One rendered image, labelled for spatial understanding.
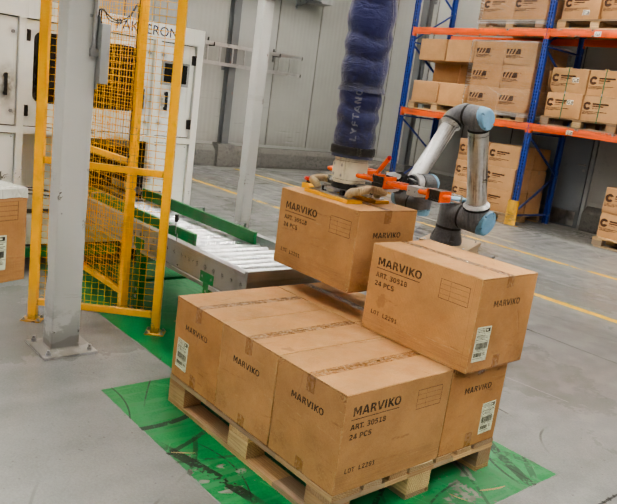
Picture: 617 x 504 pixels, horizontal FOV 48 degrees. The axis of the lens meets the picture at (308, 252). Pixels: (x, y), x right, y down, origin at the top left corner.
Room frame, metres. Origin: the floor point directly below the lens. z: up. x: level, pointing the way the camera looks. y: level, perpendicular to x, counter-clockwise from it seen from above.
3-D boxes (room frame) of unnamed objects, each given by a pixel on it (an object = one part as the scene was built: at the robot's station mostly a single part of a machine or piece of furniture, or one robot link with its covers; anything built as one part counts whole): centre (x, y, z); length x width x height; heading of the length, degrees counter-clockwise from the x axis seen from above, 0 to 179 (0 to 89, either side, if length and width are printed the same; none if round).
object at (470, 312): (2.96, -0.64, 0.74); 0.60 x 0.40 x 0.40; 42
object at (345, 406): (3.03, -0.18, 0.34); 1.20 x 1.00 x 0.40; 42
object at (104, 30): (3.69, 1.22, 1.62); 0.20 x 0.05 x 0.30; 42
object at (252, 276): (3.74, 0.05, 0.58); 0.70 x 0.03 x 0.06; 132
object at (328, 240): (3.50, -0.17, 0.87); 0.60 x 0.40 x 0.40; 41
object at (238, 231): (5.06, 0.86, 0.60); 1.60 x 0.10 x 0.09; 42
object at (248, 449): (3.03, -0.18, 0.07); 1.20 x 1.00 x 0.14; 42
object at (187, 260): (4.40, 1.07, 0.50); 2.31 x 0.05 x 0.19; 42
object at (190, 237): (4.70, 1.26, 0.60); 1.60 x 0.10 x 0.09; 42
